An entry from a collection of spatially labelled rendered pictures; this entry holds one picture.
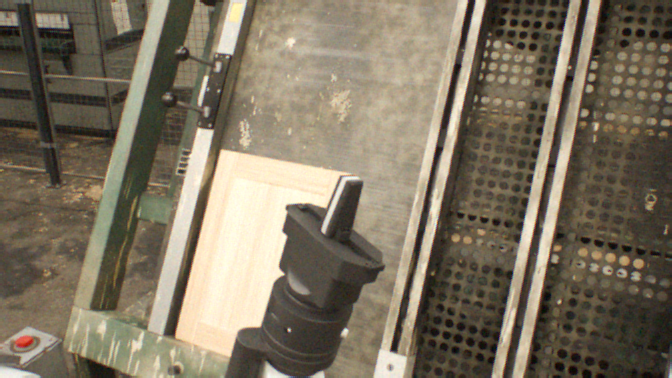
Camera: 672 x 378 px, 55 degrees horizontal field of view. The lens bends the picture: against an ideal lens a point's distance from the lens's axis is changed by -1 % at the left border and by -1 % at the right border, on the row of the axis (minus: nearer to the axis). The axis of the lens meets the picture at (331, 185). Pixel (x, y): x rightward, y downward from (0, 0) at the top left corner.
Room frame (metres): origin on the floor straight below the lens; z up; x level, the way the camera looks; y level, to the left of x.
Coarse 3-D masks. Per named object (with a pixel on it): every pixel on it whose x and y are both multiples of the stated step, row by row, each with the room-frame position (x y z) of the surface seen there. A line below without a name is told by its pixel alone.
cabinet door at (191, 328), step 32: (224, 160) 1.54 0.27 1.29; (256, 160) 1.50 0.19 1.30; (224, 192) 1.49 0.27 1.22; (256, 192) 1.46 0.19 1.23; (288, 192) 1.43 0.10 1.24; (320, 192) 1.40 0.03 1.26; (224, 224) 1.45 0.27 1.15; (256, 224) 1.42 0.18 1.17; (224, 256) 1.40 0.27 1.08; (256, 256) 1.37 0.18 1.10; (192, 288) 1.39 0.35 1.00; (224, 288) 1.36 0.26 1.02; (256, 288) 1.33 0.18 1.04; (192, 320) 1.34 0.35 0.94; (224, 320) 1.32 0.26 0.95; (256, 320) 1.29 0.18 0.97; (224, 352) 1.27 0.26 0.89
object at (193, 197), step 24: (240, 0) 1.74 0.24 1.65; (240, 24) 1.70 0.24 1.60; (240, 48) 1.69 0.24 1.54; (216, 120) 1.58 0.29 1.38; (216, 144) 1.58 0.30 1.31; (192, 168) 1.54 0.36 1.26; (192, 192) 1.50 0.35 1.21; (192, 216) 1.47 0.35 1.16; (192, 240) 1.46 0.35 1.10; (168, 264) 1.42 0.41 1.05; (168, 288) 1.39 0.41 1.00; (168, 312) 1.36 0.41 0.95
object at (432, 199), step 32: (480, 0) 1.44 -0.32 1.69; (480, 32) 1.42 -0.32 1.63; (448, 64) 1.39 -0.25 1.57; (448, 96) 1.37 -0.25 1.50; (448, 128) 1.32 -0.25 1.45; (448, 160) 1.28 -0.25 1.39; (416, 192) 1.27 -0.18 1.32; (448, 192) 1.28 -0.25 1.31; (416, 224) 1.23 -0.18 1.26; (416, 256) 1.22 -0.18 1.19; (416, 288) 1.15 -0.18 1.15; (416, 320) 1.13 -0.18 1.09; (384, 352) 1.10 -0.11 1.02; (416, 352) 1.14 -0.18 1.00
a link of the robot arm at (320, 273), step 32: (288, 224) 0.59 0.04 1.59; (288, 256) 0.58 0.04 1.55; (320, 256) 0.55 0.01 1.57; (352, 256) 0.54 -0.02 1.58; (288, 288) 0.57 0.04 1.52; (320, 288) 0.54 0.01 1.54; (352, 288) 0.55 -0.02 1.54; (288, 320) 0.54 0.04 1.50; (320, 320) 0.54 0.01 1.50; (320, 352) 0.54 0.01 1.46
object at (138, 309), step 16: (496, 224) 2.27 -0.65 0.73; (560, 224) 2.16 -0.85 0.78; (640, 240) 2.03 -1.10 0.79; (144, 304) 1.63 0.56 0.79; (448, 320) 1.65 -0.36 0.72; (448, 336) 1.62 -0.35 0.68; (496, 336) 1.58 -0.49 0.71; (464, 352) 2.28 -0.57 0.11; (560, 352) 1.51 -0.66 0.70; (576, 352) 1.51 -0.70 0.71; (592, 352) 1.51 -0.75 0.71; (80, 368) 1.41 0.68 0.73; (96, 368) 1.48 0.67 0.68; (560, 368) 1.48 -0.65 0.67; (576, 368) 1.47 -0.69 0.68
